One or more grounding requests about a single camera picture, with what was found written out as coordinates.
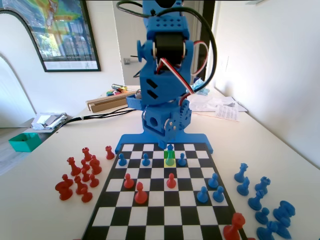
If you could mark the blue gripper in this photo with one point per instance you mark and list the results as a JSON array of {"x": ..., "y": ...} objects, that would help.
[{"x": 157, "y": 121}]

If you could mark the blue king chess piece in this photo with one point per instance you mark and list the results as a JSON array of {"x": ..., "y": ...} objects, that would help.
[{"x": 170, "y": 160}]

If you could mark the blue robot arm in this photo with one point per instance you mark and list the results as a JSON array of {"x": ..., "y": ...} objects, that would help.
[{"x": 165, "y": 87}]

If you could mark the red pawn chess piece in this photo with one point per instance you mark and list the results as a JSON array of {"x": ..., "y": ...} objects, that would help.
[
  {"x": 94, "y": 182},
  {"x": 128, "y": 183},
  {"x": 85, "y": 176},
  {"x": 86, "y": 197},
  {"x": 85, "y": 166},
  {"x": 171, "y": 183}
]

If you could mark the red plastic chess rook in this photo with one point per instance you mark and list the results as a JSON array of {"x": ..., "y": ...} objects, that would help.
[
  {"x": 109, "y": 153},
  {"x": 87, "y": 155}
]

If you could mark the blue plastic chess queen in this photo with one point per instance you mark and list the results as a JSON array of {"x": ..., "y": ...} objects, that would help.
[{"x": 240, "y": 176}]

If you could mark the red queen chess piece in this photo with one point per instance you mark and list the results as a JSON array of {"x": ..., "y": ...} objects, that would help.
[{"x": 73, "y": 168}]

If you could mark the red bishop chess piece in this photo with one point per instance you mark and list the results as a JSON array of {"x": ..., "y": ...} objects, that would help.
[{"x": 80, "y": 187}]

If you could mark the blue plastic chess bishop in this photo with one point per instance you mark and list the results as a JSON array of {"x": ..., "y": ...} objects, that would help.
[
  {"x": 265, "y": 232},
  {"x": 255, "y": 202}
]

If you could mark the clear plastic bag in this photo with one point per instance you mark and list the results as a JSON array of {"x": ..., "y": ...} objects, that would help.
[{"x": 202, "y": 103}]

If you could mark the blue white patterned cloth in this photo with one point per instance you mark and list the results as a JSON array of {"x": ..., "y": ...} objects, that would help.
[{"x": 200, "y": 86}]

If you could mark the printed paper sheet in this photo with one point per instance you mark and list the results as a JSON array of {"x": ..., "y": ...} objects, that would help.
[{"x": 227, "y": 113}]

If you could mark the long brown cardboard box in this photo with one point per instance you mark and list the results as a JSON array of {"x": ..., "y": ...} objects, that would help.
[{"x": 112, "y": 103}]

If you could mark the red pawn front left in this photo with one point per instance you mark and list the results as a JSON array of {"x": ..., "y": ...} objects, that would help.
[{"x": 140, "y": 196}]

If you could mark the colourful marker set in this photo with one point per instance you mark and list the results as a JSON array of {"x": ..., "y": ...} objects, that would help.
[{"x": 113, "y": 93}]

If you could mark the silver yellow screwdriver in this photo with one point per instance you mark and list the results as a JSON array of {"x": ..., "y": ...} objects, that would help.
[{"x": 118, "y": 86}]

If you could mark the white paper stack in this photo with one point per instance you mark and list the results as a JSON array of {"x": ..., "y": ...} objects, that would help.
[{"x": 235, "y": 102}]

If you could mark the black and white chessboard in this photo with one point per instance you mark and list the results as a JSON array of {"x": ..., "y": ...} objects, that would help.
[{"x": 155, "y": 215}]

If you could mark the crumpled silver foil bag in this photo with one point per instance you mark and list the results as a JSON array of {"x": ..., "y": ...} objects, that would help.
[{"x": 47, "y": 120}]

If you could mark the green plastic bin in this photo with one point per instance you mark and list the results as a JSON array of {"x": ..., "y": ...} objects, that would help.
[{"x": 23, "y": 143}]

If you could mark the black framed map poster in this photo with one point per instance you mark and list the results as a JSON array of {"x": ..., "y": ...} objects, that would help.
[{"x": 65, "y": 32}]

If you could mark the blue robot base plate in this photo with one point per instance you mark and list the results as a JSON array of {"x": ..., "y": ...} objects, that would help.
[{"x": 135, "y": 140}]

